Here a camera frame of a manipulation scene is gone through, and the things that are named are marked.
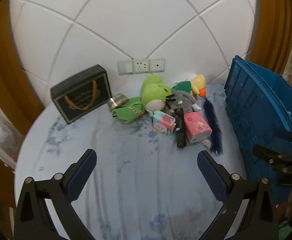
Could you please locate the slim white pink box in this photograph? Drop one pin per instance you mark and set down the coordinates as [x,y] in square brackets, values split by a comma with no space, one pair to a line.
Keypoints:
[206,144]

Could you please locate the grey plush toy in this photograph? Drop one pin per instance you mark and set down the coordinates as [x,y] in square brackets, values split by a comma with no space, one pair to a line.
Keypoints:
[183,100]

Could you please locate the pink teal tissue packet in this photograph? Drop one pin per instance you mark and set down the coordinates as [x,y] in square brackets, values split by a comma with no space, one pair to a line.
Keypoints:
[164,117]
[161,128]

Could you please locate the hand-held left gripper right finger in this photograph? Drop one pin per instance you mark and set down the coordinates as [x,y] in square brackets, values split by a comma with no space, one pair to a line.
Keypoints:
[209,172]

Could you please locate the dark blue feather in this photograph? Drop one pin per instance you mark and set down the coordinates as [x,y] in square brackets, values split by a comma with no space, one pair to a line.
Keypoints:
[214,130]

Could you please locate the white single-hole wall socket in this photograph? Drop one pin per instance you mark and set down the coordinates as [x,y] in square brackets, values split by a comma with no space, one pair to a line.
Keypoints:
[157,64]

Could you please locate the green frog plush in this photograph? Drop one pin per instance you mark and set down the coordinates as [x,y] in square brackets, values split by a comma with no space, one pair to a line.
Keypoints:
[153,92]

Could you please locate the clear plastic bag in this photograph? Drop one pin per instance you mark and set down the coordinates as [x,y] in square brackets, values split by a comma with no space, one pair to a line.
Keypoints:
[3,137]

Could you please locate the yellow duck plush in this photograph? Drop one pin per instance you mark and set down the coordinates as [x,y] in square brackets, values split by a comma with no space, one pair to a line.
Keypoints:
[198,82]

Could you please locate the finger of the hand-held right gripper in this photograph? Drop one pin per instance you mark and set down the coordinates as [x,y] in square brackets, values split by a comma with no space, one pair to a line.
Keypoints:
[288,134]
[264,153]

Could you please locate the wooden door frame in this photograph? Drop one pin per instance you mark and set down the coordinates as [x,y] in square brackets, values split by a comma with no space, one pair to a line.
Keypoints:
[1,67]
[273,17]

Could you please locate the silver tape roll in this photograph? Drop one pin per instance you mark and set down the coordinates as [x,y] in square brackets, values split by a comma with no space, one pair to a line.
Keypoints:
[118,101]

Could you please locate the white wall switch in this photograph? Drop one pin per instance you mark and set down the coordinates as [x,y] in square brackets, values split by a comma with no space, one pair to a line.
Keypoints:
[125,67]

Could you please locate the black textured roll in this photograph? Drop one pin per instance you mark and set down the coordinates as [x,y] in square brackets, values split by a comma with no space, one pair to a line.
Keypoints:
[180,132]

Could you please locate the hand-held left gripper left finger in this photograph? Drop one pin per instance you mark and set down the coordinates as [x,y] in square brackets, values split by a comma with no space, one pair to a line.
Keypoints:
[84,170]

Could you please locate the blue plastic crate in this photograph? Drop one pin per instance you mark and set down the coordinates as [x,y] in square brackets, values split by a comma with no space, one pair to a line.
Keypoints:
[255,105]

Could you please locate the white five-hole wall socket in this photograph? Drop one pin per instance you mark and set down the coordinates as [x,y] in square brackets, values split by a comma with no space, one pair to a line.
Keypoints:
[141,65]

